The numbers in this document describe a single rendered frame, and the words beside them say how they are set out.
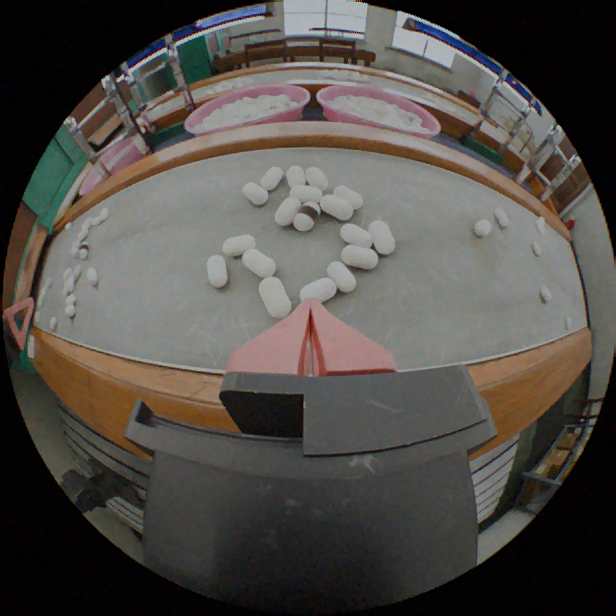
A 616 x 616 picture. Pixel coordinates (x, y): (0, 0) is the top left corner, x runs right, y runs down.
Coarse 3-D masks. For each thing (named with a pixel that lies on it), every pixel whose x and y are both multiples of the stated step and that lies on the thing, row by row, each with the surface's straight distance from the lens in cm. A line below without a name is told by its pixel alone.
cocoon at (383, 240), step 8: (376, 224) 23; (384, 224) 23; (376, 232) 22; (384, 232) 22; (376, 240) 22; (384, 240) 22; (392, 240) 22; (376, 248) 22; (384, 248) 22; (392, 248) 22
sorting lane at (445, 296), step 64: (128, 192) 47; (192, 192) 33; (384, 192) 29; (448, 192) 36; (64, 256) 65; (128, 256) 34; (192, 256) 26; (320, 256) 22; (384, 256) 23; (448, 256) 28; (512, 256) 40; (64, 320) 51; (128, 320) 30; (192, 320) 23; (256, 320) 20; (384, 320) 21; (448, 320) 25; (512, 320) 34; (576, 320) 75
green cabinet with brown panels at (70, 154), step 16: (96, 96) 124; (128, 96) 138; (80, 112) 116; (96, 112) 121; (112, 112) 127; (64, 128) 108; (96, 128) 118; (64, 144) 105; (48, 160) 101; (64, 160) 104; (32, 176) 98; (48, 176) 99; (64, 176) 102; (32, 192) 95; (48, 192) 97; (32, 208) 93; (16, 224) 92; (32, 224) 93; (16, 240) 91; (16, 256) 90; (16, 272) 90; (16, 288) 88; (16, 368) 90
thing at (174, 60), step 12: (192, 24) 82; (168, 36) 68; (144, 48) 86; (168, 48) 67; (168, 60) 68; (180, 60) 67; (180, 72) 67; (132, 84) 75; (180, 84) 67; (132, 96) 75; (168, 96) 71; (144, 108) 75; (192, 108) 69; (144, 120) 77; (156, 132) 78; (168, 132) 75; (180, 132) 74
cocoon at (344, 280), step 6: (330, 264) 20; (336, 264) 20; (342, 264) 20; (330, 270) 20; (336, 270) 20; (342, 270) 20; (348, 270) 20; (330, 276) 20; (336, 276) 19; (342, 276) 19; (348, 276) 19; (336, 282) 20; (342, 282) 19; (348, 282) 19; (354, 282) 20; (342, 288) 20; (348, 288) 19
